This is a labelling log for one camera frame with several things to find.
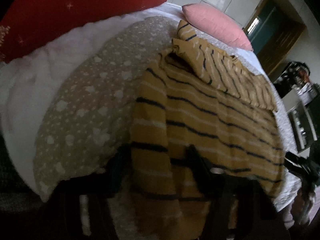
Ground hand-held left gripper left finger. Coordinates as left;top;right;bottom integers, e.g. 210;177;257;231
58;145;132;198

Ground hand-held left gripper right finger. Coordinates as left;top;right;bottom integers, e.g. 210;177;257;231
185;144;278;231

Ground yellow striped sweater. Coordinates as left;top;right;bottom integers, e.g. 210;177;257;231
130;20;286;238

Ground person's right forearm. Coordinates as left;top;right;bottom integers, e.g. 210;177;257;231
291;185;317;228

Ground beige star-printed blanket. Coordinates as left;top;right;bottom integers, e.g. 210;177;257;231
33;16;181;203

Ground white fluffy blanket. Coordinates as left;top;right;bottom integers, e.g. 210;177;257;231
0;12;153;196

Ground brown wooden door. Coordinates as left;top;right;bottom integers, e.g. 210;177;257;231
243;0;307;76

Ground pink pillow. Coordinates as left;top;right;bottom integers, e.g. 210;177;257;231
182;3;253;52

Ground red patterned pillow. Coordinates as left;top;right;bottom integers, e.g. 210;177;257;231
0;0;169;64

